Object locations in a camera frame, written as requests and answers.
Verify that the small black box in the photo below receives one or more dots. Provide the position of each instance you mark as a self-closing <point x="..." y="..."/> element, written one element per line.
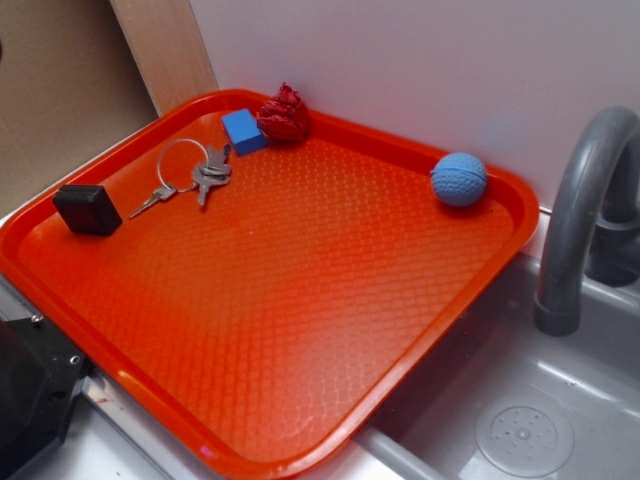
<point x="87" y="209"/>

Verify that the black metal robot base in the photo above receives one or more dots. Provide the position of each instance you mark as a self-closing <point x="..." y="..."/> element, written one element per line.
<point x="42" y="372"/>

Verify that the orange plastic tray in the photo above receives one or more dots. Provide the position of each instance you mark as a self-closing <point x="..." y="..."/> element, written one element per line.
<point x="264" y="328"/>

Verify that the bunch of silver keys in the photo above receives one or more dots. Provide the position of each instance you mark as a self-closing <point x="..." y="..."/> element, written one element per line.
<point x="213" y="172"/>

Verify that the crumpled red paper ball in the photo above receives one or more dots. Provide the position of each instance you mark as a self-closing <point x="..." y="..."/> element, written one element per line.
<point x="285" y="116"/>

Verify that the blue rectangular block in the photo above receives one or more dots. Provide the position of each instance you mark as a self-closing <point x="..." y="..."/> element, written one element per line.
<point x="243" y="132"/>

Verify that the blue dimpled ball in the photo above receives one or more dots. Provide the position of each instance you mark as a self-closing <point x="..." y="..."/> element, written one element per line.
<point x="459" y="179"/>

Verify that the single silver key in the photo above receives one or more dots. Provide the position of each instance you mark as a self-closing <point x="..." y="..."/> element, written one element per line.
<point x="160" y="194"/>

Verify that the grey plastic sink basin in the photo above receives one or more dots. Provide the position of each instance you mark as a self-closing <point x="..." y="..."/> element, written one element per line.
<point x="426" y="427"/>

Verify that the light wooden board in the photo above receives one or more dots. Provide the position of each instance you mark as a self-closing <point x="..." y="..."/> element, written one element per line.
<point x="166" y="44"/>

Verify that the grey curved faucet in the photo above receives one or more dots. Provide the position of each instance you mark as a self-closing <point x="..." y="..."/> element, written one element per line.
<point x="594" y="226"/>

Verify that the round sink drain cover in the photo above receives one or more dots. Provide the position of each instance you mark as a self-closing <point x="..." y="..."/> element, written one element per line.
<point x="524" y="436"/>

